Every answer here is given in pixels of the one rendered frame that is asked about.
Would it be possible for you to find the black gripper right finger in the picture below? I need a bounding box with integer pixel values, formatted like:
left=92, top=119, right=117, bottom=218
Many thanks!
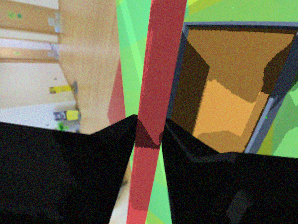
left=162, top=118, right=298, bottom=224

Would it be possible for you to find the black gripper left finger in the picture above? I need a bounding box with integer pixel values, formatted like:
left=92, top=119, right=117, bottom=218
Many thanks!
left=0, top=114, right=138, bottom=224

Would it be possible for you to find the red lid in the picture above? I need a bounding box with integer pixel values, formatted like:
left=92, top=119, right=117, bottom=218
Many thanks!
left=126, top=0, right=187, bottom=224

